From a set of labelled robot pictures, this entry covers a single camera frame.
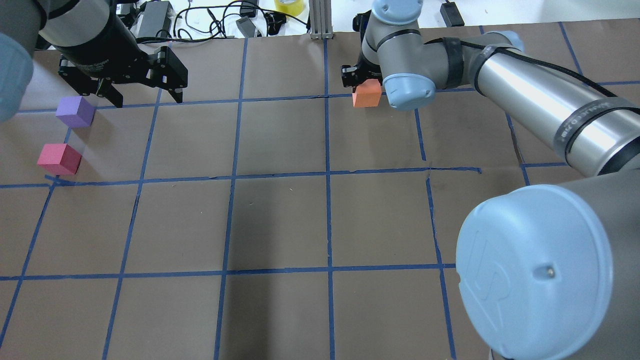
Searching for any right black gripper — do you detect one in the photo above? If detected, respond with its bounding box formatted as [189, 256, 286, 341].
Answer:
[341, 13, 383, 92]

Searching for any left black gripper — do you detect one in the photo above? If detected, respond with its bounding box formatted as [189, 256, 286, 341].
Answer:
[52, 14, 189, 109]

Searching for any orange foam cube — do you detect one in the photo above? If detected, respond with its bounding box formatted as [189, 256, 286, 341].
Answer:
[351, 79, 382, 109]

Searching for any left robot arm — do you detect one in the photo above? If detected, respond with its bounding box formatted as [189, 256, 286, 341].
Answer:
[0, 0, 188, 122]

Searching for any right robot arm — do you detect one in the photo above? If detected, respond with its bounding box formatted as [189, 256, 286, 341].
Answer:
[329, 89, 581, 360]

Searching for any purple foam cube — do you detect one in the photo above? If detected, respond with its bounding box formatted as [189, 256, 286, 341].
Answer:
[55, 96, 96, 128]

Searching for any black power adapter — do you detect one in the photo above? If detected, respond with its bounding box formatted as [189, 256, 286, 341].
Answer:
[136, 0, 173, 38]

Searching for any yellow tape roll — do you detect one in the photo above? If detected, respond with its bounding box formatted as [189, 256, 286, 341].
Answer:
[274, 0, 306, 17]

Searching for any red foam cube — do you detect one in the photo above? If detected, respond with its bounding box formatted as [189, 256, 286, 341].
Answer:
[37, 143, 82, 176]

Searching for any aluminium frame post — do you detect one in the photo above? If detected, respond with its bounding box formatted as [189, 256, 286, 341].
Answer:
[308, 0, 334, 40]

